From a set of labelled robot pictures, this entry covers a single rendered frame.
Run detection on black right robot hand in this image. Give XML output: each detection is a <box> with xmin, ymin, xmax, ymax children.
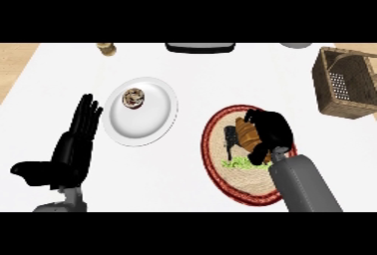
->
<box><xmin>242</xmin><ymin>109</ymin><xmax>295</xmax><ymax>166</ymax></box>

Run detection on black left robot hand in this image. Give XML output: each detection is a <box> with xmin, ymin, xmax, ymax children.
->
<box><xmin>9</xmin><ymin>94</ymin><xmax>105</xmax><ymax>191</ymax></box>

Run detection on brown croissant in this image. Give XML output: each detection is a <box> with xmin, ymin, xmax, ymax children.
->
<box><xmin>233</xmin><ymin>117</ymin><xmax>273</xmax><ymax>165</ymax></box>

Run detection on round red-rimmed woven placemat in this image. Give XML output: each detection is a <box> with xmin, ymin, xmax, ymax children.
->
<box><xmin>199</xmin><ymin>105</ymin><xmax>298</xmax><ymax>207</ymax></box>

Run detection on brown wicker basket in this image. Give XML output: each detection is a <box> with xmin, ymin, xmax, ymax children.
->
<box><xmin>310</xmin><ymin>46</ymin><xmax>377</xmax><ymax>120</ymax></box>

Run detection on white round plate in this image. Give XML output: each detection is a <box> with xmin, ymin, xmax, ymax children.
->
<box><xmin>102</xmin><ymin>77</ymin><xmax>180</xmax><ymax>147</ymax></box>

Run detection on brown swirled cupcake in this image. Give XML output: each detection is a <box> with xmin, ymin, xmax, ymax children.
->
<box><xmin>121</xmin><ymin>87</ymin><xmax>147</xmax><ymax>110</ymax></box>

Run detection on grey round object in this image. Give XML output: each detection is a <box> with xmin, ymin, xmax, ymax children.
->
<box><xmin>279</xmin><ymin>42</ymin><xmax>313</xmax><ymax>50</ymax></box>

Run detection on small tan jar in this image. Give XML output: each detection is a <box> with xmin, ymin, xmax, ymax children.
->
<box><xmin>96</xmin><ymin>42</ymin><xmax>118</xmax><ymax>57</ymax></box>

